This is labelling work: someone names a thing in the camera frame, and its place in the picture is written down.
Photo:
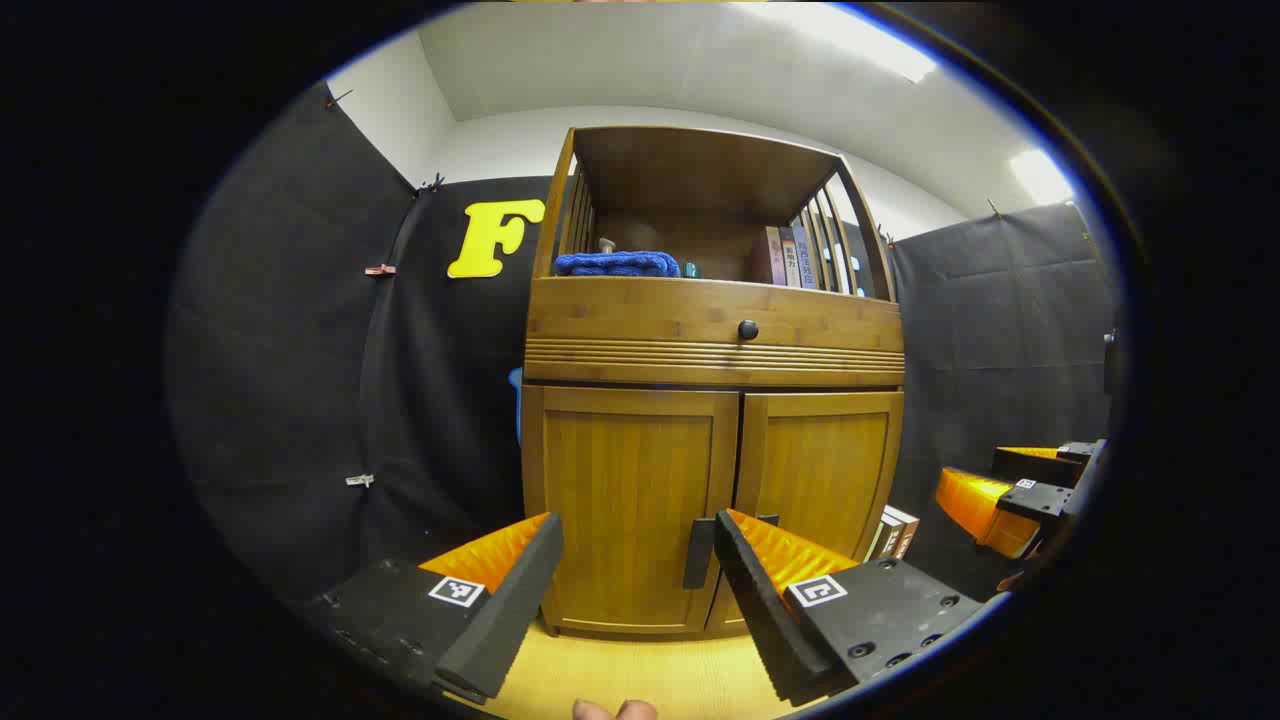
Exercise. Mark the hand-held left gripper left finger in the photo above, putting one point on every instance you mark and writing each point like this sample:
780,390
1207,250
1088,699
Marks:
510,610

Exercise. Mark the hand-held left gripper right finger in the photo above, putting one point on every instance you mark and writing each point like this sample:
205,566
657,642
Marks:
760,610

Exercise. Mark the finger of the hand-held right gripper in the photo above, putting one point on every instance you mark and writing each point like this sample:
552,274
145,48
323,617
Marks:
975,505
1030,468

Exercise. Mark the wooden cabinet door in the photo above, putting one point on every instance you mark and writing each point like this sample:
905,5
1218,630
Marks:
625,500
815,470

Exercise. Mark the wooden cabinet drawer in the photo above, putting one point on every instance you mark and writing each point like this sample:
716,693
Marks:
640,320

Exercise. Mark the wooden double-door shoe cabinet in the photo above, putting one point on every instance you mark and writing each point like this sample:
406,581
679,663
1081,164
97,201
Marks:
700,180

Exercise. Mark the grey brown standing book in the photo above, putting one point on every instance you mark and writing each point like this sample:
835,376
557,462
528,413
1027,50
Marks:
890,535

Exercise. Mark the light green standing book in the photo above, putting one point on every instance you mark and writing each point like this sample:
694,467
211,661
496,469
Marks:
875,542

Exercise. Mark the black round drawer knob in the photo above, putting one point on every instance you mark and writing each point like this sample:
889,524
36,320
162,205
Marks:
748,330

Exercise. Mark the dark brown shelf book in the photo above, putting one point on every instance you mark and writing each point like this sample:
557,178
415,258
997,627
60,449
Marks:
765,258

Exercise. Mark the black backdrop cloth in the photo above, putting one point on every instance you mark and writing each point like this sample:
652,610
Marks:
300,350

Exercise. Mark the blue folded towel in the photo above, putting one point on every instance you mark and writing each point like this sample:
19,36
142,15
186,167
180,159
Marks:
615,264

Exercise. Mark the dark cloth clip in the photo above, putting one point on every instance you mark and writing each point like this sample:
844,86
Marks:
338,98
432,185

